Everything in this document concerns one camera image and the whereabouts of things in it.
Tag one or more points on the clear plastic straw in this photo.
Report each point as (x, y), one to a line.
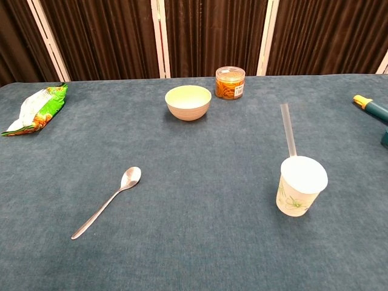
(289, 133)

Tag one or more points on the white floral paper cup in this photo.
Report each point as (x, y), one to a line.
(295, 200)

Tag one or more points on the cream bowl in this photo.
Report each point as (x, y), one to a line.
(188, 110)

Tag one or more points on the blue tablecloth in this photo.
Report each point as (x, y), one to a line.
(194, 197)

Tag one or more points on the clear jar of rubber bands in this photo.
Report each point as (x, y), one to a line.
(228, 88)

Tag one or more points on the metal spoon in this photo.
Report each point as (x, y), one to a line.
(131, 178)

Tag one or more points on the dark brown curtain panel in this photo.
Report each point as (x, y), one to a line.
(18, 45)
(103, 39)
(212, 33)
(327, 36)

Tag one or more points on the green snack bag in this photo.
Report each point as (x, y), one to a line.
(42, 109)

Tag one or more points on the teal and yellow tool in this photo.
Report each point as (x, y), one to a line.
(377, 109)

